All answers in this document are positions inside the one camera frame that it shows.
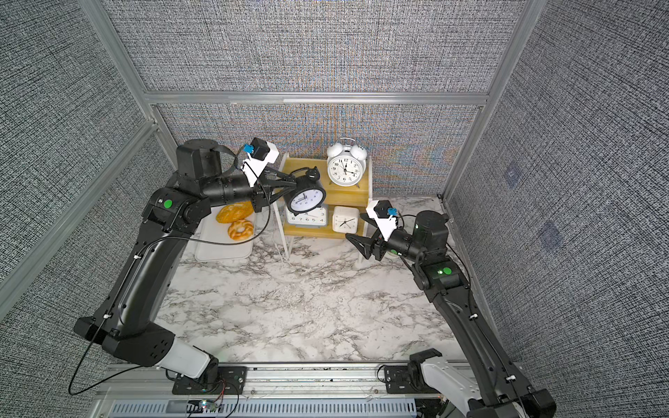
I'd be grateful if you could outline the white rectangular tray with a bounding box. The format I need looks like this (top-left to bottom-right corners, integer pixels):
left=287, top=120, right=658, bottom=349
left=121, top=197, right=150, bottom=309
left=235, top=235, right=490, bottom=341
left=194, top=206, right=254, bottom=262

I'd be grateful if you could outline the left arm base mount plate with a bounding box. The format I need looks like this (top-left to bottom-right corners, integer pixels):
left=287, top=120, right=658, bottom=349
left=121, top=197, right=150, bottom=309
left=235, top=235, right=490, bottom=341
left=172, top=366, right=248, bottom=395

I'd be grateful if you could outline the white twin-bell alarm clock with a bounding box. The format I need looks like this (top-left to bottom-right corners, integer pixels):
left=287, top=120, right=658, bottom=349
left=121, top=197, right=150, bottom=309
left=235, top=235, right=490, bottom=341
left=327, top=137, right=369, bottom=187

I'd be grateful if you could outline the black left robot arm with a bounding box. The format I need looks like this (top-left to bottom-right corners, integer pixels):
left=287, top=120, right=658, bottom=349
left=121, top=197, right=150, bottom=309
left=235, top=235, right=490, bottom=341
left=74, top=138, right=279, bottom=385

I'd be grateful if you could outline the glazed bagel ring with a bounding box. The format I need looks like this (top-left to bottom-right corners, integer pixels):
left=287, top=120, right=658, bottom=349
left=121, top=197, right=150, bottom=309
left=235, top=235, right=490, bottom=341
left=227, top=218, right=255, bottom=242

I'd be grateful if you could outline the wooden two-tier white-frame shelf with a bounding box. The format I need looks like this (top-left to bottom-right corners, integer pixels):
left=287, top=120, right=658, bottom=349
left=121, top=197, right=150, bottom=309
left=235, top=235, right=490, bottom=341
left=272, top=153, right=373, bottom=261

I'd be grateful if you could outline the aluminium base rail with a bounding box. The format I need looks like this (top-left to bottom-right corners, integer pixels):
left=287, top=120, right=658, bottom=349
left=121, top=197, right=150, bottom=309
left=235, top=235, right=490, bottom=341
left=88, top=361, right=455, bottom=417

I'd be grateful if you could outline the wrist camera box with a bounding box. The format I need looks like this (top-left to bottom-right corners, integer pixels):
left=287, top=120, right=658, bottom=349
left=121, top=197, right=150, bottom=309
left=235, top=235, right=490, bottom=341
left=241, top=138, right=280, bottom=187
left=366, top=200, right=398, bottom=241

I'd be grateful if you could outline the black twin-bell alarm clock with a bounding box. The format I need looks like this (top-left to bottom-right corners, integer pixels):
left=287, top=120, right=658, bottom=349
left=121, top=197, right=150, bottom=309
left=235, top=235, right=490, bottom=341
left=284, top=167, right=327, bottom=214

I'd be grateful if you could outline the oval brown bread loaf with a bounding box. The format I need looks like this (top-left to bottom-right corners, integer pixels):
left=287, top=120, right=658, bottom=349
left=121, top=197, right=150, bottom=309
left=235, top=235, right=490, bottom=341
left=215, top=201, right=254, bottom=224

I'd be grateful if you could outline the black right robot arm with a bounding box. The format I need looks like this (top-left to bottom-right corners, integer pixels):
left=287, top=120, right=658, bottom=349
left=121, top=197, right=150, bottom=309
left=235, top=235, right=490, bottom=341
left=346, top=200, right=557, bottom=417

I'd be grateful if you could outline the grey square alarm clock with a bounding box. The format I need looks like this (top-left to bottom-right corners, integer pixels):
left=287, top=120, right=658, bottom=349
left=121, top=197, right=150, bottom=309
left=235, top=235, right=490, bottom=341
left=285, top=206, right=329, bottom=227

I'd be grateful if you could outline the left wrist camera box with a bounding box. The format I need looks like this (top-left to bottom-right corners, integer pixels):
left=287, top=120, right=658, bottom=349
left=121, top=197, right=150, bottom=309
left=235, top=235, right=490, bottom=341
left=241, top=138, right=280, bottom=187

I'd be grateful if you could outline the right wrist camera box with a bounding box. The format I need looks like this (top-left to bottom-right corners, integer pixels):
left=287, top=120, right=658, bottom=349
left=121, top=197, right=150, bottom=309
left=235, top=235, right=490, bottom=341
left=366, top=200, right=398, bottom=241

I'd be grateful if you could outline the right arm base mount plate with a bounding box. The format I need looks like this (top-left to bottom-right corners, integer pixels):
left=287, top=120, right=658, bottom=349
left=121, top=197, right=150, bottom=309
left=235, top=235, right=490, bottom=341
left=376, top=364, right=430, bottom=395

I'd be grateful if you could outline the small white square alarm clock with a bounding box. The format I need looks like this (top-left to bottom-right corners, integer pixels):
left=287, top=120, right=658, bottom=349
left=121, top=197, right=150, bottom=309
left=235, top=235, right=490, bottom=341
left=332, top=207, right=360, bottom=233

